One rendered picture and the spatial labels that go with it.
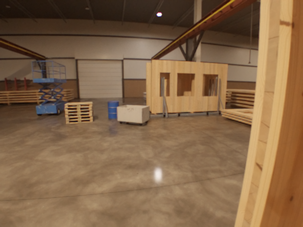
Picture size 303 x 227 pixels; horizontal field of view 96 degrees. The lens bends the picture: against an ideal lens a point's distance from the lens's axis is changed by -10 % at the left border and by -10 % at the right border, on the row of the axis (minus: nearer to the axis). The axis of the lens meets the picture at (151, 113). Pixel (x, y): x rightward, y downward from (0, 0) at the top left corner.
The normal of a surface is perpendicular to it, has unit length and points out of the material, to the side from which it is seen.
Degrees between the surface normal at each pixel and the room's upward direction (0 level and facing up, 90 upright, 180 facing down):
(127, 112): 90
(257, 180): 90
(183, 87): 90
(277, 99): 90
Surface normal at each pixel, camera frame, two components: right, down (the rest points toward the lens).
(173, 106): 0.22, 0.17
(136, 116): -0.36, 0.16
